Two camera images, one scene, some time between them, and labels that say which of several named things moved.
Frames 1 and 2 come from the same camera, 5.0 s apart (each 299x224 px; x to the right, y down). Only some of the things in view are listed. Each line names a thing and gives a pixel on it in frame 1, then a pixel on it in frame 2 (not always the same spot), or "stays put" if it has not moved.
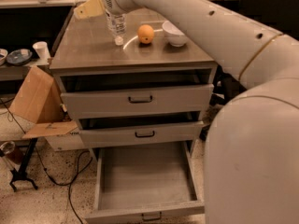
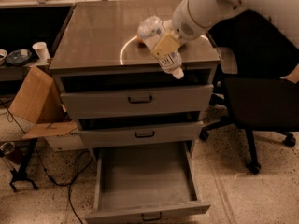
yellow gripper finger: [92, 7] to [165, 47]
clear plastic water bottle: [117, 26] to [149, 30]
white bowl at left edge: [3, 56] stays put
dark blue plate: [19, 57] stays put
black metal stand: [21, 174] stays put
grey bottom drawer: [141, 179] stays put
